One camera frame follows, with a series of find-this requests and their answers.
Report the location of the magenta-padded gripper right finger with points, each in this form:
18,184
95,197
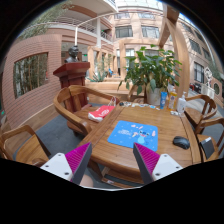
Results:
163,165

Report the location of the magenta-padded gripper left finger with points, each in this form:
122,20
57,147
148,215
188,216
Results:
58,165

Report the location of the black computer mouse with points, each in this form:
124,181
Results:
181,142

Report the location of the blue cartoon mouse pad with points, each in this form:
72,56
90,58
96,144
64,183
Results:
126,133

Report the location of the wooden armchair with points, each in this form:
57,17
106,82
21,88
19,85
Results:
136,98
71,115
210,123
28,151
195,116

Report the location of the black notebook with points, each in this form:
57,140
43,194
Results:
207,148

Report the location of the small white packet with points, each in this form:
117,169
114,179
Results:
174,113

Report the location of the blue tube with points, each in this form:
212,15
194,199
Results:
163,100

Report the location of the yellow liquid bottle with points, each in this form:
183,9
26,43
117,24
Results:
172,100

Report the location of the red bag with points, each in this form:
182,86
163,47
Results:
100,113

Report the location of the long wooden planter box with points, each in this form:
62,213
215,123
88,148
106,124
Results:
106,86

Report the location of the green plant in white pot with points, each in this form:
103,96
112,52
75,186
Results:
150,70

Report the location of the white sculpture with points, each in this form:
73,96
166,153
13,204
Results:
208,78

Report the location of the dark bust statue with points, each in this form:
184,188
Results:
72,55

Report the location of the dark red wooden pedestal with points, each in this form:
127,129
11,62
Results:
71,75

